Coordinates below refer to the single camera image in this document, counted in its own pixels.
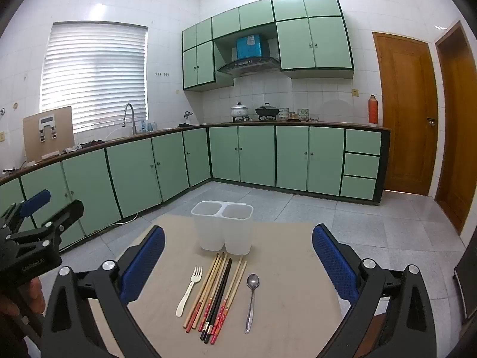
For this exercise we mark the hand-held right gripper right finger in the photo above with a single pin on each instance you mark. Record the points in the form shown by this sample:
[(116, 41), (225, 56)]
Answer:
[(335, 264)]

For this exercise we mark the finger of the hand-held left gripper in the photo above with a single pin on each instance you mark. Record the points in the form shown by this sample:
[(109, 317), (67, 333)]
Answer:
[(35, 199), (67, 214)]

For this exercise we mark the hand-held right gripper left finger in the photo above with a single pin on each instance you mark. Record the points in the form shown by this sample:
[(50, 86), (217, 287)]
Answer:
[(143, 264)]

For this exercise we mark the cream plastic fork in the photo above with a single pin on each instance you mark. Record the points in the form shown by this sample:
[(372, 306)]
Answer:
[(182, 307)]

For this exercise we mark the white two-compartment utensil holder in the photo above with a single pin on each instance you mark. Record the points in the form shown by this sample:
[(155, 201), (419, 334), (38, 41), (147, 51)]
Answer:
[(212, 231)]

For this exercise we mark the black chopstick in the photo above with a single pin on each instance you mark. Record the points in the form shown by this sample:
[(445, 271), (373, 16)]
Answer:
[(224, 287), (220, 287)]

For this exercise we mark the metal spoon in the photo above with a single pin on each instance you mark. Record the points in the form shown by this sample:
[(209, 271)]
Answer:
[(253, 281)]

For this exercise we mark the person's left hand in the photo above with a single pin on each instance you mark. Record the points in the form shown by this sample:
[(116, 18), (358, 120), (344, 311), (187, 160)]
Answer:
[(37, 294)]

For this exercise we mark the printed cardboard box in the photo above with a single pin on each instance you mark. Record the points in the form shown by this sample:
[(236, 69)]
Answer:
[(63, 134)]

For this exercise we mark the dark cloth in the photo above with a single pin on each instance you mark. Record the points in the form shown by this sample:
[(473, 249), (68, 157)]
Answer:
[(85, 145)]

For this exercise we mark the metal kitchen faucet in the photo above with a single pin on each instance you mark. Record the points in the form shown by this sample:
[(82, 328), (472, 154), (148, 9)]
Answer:
[(133, 125)]

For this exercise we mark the clear plastic container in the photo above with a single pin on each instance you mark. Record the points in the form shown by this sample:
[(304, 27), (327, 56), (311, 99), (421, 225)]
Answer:
[(152, 126)]

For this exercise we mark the green lower kitchen cabinets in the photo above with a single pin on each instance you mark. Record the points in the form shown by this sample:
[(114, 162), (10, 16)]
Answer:
[(257, 156)]

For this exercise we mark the green kitchen cabinets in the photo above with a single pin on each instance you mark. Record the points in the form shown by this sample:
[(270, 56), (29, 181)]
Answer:
[(328, 41), (257, 156)]

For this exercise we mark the dark furniture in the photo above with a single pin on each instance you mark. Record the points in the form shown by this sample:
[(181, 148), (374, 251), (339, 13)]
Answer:
[(467, 287)]

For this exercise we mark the white window blind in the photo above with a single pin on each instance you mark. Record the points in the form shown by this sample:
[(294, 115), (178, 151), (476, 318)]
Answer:
[(93, 74)]

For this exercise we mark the orange thermos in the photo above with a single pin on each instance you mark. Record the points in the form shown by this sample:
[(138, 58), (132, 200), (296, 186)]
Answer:
[(373, 112)]

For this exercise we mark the stack of small bowls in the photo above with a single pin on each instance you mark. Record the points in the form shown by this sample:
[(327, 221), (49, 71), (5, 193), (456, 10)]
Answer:
[(284, 115)]

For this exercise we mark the black cooking pot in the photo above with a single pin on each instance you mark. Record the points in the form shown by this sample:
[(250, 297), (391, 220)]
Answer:
[(267, 111)]

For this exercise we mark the plain wooden door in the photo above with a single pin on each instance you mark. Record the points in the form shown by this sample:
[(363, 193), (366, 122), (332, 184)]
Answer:
[(458, 138)]

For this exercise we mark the white cooking pot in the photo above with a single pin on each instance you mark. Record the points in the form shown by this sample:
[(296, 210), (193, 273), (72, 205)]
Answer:
[(239, 111)]

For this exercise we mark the black range hood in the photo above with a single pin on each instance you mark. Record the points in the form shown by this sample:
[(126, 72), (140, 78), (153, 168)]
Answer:
[(249, 67)]

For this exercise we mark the green upper kitchen cabinets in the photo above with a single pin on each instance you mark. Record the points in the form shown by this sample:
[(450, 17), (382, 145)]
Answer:
[(328, 41)]

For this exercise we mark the blue box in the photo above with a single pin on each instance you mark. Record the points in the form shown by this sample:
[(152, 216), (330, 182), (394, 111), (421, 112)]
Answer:
[(249, 46)]

